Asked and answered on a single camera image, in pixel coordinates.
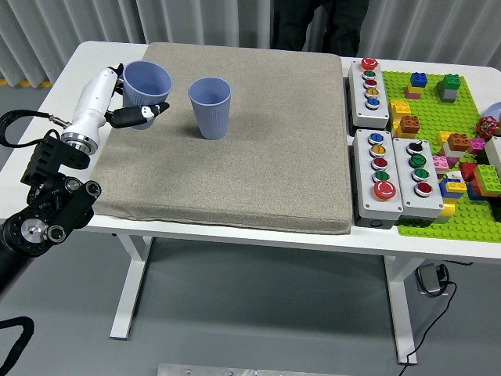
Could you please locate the white toy brick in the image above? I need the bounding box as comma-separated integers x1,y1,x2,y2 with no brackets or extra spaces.
441,142,466,159

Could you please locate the red valve wheel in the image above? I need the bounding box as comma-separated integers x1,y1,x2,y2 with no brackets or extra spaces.
475,116,499,139

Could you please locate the white table leg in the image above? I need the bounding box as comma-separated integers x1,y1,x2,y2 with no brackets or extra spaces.
383,255,426,365
110,234,154,340

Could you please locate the white pleated curtain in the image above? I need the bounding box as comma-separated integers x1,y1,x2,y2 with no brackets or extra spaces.
0,0,501,89

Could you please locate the pale grey dome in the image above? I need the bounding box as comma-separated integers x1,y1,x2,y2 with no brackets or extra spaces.
484,101,501,127

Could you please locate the grey power adapter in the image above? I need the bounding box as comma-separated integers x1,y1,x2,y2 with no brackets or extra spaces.
415,262,449,297

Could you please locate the white box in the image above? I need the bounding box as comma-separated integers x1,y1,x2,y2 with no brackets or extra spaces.
484,136,501,178

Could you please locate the black power cable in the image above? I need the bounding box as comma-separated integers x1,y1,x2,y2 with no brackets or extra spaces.
402,266,458,367

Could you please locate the red toy brick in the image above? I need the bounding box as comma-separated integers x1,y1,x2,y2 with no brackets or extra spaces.
458,161,479,183

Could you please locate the orange toy brick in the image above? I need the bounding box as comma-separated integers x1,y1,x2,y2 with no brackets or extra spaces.
398,114,421,139
446,132,471,152

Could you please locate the green studded baseplate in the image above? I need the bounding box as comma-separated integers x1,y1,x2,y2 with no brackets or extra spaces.
381,70,501,244

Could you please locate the grey five-button control box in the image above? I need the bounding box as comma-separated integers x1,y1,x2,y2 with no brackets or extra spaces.
347,56,391,128
351,128,405,229

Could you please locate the grey-brown fabric mat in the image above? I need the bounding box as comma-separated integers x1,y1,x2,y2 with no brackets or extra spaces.
92,42,352,235

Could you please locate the large green toy brick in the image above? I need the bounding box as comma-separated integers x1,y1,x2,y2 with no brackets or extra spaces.
472,164,501,197

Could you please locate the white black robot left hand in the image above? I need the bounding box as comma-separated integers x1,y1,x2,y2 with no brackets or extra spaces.
62,62,171,146

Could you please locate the grey control box with selector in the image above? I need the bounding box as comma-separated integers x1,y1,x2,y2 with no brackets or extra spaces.
391,136,445,226

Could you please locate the person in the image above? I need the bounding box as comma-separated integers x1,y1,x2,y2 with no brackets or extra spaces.
269,0,371,58

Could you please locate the blue ribbed plastic cup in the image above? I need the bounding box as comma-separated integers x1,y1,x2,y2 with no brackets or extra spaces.
122,60,174,131
188,77,232,140

